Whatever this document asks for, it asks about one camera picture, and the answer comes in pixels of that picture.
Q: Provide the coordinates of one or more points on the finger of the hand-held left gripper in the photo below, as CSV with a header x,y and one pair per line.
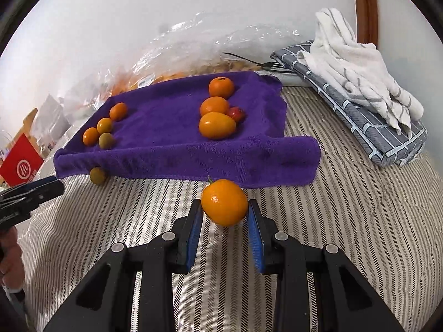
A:
x,y
34,190

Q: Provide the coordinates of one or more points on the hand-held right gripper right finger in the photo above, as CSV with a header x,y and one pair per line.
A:
x,y
256,238

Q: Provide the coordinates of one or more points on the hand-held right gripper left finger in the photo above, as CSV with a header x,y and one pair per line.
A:
x,y
194,238

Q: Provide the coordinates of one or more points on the large orange citrus fruit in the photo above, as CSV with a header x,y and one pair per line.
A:
x,y
225,202
217,125

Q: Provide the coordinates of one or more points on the yellow-green citrus fruit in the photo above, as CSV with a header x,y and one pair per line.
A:
x,y
98,175
106,140

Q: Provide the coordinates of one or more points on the small orange citrus fruit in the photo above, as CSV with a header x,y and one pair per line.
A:
x,y
104,125
118,111
90,136

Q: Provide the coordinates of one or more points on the small red fruit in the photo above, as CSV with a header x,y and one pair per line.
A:
x,y
237,113

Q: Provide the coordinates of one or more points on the round orange citrus fruit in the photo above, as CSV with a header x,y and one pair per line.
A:
x,y
214,105
221,87

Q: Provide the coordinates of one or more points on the person's left hand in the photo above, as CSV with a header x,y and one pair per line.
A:
x,y
12,259

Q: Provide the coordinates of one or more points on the red box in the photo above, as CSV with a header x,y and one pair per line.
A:
x,y
20,166

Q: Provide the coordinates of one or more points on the grey bag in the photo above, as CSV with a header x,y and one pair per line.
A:
x,y
52,117

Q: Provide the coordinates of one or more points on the purple towel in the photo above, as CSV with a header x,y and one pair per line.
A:
x,y
166,117

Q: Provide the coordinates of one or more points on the grey patterned folded cloth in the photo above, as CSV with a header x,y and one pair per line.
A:
x,y
363,124

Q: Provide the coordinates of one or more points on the black fork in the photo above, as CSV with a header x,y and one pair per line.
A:
x,y
266,65

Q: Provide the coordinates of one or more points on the clear plastic bag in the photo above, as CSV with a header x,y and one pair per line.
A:
x,y
193,45

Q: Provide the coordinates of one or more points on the white striped towel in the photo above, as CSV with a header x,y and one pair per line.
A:
x,y
346,62

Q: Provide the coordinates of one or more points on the brown wooden frame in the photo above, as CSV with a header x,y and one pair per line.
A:
x,y
367,7

